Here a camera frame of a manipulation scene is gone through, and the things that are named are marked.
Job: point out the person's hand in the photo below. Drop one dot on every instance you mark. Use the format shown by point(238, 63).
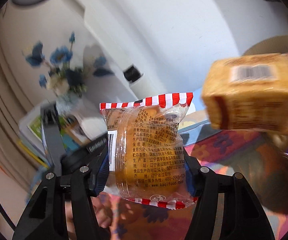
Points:
point(103, 212)

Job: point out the green grammar book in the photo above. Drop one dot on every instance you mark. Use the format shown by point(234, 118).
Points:
point(36, 127)

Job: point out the amber ribbed glass bowl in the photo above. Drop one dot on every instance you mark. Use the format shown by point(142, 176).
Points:
point(268, 173)

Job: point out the blue white artificial flowers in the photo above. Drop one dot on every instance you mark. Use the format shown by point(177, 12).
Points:
point(64, 79)

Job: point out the floral woven table mat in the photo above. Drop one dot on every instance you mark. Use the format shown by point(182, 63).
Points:
point(149, 165)

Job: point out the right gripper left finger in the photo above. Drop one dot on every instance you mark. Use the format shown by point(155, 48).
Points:
point(44, 216)

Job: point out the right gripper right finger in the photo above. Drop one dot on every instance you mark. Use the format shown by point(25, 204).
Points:
point(227, 207)

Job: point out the small red striped cake packet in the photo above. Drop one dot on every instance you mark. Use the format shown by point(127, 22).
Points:
point(146, 153)

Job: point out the white desk lamp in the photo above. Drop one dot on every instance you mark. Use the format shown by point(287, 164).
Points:
point(139, 82)

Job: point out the brown label cake pack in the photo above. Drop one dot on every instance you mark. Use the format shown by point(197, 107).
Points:
point(248, 93)

